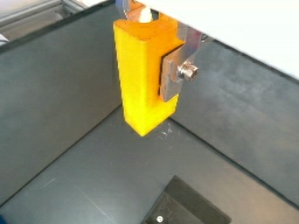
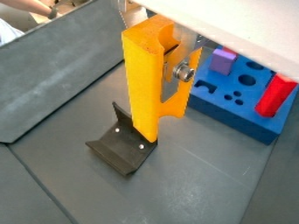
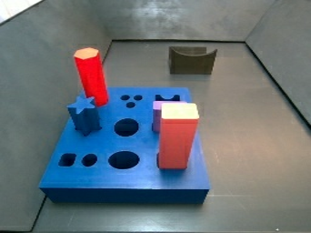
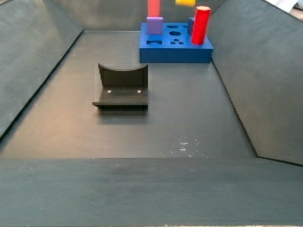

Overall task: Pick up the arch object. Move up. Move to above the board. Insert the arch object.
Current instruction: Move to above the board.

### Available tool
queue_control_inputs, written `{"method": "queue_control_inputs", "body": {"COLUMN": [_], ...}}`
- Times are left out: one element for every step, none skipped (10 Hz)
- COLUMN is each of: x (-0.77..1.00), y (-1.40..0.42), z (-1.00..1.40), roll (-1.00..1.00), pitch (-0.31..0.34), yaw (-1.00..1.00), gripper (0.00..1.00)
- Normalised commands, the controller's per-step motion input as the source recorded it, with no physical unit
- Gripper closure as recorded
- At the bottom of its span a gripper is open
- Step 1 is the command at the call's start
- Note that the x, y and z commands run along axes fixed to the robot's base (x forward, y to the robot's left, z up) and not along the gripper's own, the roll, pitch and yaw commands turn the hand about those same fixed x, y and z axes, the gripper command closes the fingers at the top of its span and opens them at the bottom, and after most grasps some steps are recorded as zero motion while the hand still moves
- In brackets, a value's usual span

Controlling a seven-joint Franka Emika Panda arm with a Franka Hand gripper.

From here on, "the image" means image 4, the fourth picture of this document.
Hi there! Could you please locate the blue shape sorter board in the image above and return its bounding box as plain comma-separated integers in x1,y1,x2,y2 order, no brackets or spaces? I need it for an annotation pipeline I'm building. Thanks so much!
139,23,213,63

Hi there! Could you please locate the black curved holder stand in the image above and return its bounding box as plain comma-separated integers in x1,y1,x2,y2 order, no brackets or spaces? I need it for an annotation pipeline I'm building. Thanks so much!
92,65,149,108

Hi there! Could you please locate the purple rectangular block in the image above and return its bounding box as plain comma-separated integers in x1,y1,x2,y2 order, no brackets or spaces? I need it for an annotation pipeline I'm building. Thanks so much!
147,17,163,35

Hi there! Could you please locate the blue star block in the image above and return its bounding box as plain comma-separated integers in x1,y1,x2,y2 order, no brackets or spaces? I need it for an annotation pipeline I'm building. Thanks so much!
187,17,195,36

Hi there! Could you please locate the red octagonal prism block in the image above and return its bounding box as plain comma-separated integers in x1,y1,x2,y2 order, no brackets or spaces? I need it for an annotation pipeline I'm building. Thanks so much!
192,6,211,45

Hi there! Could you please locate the red square prism block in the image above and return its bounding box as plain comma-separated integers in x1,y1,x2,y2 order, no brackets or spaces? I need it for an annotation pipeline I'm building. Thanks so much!
148,0,161,17

